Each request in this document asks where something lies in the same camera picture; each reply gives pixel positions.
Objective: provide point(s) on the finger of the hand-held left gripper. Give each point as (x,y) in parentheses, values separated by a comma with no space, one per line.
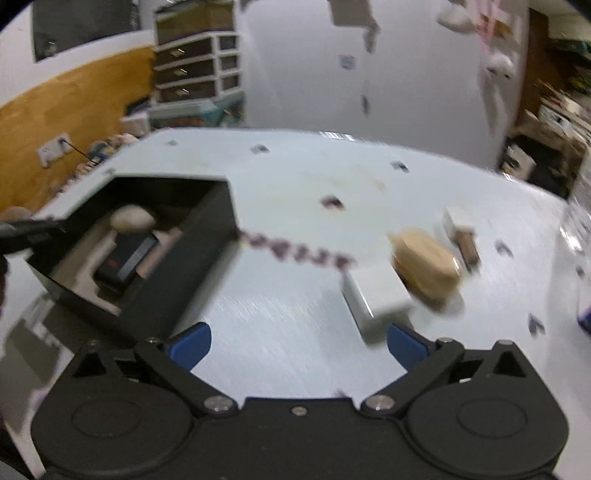
(27,233)

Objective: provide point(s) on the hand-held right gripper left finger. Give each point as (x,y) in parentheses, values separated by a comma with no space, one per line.
(189,346)

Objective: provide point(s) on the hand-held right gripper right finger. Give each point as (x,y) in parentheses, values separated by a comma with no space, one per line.
(406,346)

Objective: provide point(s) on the white charger adapter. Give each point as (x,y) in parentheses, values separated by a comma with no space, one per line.
(378,295)

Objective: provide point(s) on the black box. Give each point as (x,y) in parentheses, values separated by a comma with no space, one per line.
(184,258)

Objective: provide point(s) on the black earbud case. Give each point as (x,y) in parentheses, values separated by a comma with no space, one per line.
(124,263)

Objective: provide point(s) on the beige smooth stone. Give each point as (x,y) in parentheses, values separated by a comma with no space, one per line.
(131,219)

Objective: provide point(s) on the tan earbud case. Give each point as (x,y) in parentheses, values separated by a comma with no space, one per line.
(427,265)

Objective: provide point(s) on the pile of plush toys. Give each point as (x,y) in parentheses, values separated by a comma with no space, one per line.
(104,154)

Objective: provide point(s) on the white and brown stamp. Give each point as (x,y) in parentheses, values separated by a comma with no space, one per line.
(464,235)

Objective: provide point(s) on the purple floral tissue box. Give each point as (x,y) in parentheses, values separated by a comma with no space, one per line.
(585,321)

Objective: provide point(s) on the teal printed box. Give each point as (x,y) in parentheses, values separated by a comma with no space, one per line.
(194,110)

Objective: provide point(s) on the dark window blind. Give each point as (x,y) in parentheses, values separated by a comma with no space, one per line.
(83,25)

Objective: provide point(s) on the white drawer unit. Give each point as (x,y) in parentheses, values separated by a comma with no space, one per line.
(189,69)

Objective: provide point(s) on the glass fish tank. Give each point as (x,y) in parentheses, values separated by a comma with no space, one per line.
(194,21)

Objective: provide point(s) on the small sheep plush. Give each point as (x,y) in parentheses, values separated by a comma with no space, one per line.
(498,65)

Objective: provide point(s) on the white hanging plush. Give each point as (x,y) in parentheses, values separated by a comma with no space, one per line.
(455,16)

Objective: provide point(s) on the white wall socket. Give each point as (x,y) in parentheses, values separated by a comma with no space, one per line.
(55,150)

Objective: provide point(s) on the square wall hook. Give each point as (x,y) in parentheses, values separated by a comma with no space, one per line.
(346,62)

